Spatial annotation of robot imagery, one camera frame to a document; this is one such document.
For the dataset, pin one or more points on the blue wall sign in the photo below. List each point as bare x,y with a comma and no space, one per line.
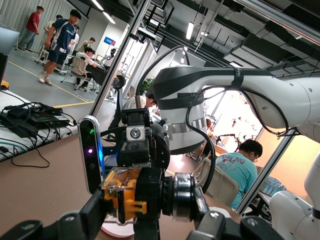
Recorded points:
109,41

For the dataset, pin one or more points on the pink round plate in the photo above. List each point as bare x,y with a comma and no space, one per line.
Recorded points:
117,228

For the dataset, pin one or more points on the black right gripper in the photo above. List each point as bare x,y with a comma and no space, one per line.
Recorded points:
140,152

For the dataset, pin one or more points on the green potted plant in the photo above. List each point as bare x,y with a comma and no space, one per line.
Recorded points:
148,85

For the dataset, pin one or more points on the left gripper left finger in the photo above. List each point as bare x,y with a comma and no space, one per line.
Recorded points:
75,225

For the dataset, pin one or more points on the person in red shirt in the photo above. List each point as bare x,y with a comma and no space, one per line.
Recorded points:
32,22

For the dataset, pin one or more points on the ceiling tube light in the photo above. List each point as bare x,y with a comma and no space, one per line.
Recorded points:
190,30
97,5
109,18

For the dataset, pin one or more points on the person in olive shirt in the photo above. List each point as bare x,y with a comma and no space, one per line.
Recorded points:
86,45

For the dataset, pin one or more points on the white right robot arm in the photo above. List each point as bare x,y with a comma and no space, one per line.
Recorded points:
275,100

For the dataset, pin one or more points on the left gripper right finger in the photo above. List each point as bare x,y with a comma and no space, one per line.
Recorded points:
225,230

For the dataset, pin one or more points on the bending person grey shirt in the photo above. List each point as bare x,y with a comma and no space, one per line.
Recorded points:
135,102

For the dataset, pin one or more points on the person in beige shirt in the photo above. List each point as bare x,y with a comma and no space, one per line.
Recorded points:
48,26

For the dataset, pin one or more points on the person in teal shirt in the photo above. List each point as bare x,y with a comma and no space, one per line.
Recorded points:
237,170

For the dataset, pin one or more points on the black frame-mounted camera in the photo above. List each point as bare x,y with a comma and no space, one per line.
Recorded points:
143,33

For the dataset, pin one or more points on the grey office chair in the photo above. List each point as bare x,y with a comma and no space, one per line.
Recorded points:
78,71

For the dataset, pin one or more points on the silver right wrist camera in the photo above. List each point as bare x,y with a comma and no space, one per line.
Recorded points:
91,155

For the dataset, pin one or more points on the aluminium frame post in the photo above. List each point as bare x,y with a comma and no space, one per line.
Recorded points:
267,175
120,55

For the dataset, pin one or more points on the person in navy jersey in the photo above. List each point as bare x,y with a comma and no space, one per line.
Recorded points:
62,35

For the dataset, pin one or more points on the seated person white shirt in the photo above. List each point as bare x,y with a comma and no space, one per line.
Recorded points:
83,56

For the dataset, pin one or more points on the white plastic chair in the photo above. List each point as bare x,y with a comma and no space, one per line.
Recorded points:
222,185

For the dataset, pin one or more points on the black electronics box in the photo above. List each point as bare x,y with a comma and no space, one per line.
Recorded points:
45,118

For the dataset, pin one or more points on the orange push-button switch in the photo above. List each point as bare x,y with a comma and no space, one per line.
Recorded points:
125,200

